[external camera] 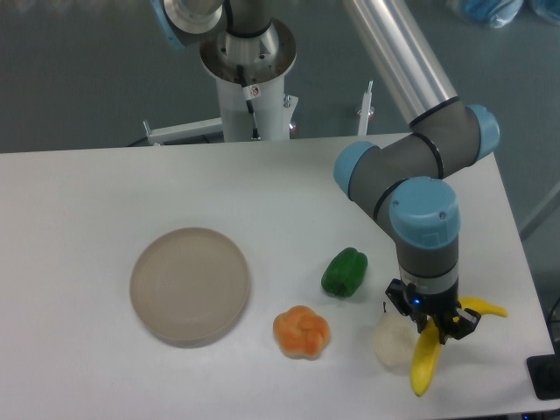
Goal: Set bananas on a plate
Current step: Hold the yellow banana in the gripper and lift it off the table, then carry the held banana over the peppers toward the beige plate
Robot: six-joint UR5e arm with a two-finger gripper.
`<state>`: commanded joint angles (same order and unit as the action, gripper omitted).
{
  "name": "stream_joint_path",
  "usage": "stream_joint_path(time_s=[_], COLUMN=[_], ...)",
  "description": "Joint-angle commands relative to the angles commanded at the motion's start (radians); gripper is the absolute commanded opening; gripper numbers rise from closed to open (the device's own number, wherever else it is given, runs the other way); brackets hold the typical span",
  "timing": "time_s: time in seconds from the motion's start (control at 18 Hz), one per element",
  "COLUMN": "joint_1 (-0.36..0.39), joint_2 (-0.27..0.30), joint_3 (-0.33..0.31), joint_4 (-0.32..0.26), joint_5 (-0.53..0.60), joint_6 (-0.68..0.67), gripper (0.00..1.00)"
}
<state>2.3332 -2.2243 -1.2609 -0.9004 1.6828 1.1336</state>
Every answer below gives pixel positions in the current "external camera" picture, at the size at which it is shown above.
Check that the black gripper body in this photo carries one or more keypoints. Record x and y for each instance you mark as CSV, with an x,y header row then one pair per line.
x,y
432,304

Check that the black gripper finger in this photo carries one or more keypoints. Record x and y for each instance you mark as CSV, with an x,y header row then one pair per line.
x,y
407,306
456,324

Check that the yellow banana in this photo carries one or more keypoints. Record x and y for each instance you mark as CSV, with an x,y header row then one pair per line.
x,y
428,346

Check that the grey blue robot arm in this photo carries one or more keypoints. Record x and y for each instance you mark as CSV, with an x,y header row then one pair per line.
x,y
401,187

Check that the beige round plate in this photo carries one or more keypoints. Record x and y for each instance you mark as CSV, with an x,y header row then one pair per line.
x,y
190,286

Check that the white pear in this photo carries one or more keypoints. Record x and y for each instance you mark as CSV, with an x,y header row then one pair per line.
x,y
394,340

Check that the green bell pepper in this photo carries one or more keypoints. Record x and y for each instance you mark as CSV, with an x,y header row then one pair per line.
x,y
345,273

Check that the black device at table edge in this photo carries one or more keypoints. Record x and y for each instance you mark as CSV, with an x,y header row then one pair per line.
x,y
544,375

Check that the orange knotted bread roll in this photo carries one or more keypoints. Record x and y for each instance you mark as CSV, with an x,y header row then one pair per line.
x,y
301,333

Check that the grey metal table leg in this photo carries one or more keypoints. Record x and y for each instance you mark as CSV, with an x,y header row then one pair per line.
x,y
542,211

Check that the blue plastic bag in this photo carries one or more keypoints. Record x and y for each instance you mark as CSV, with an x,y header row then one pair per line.
x,y
496,14

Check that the white right support bracket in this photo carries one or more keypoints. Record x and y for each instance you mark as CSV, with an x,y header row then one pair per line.
x,y
366,110

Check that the white support bracket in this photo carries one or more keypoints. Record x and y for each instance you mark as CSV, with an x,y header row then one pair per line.
x,y
181,132
366,110

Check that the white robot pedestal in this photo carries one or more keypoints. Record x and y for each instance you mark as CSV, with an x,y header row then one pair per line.
x,y
249,74

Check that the white left support bracket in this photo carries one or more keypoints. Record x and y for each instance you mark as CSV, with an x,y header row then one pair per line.
x,y
181,132

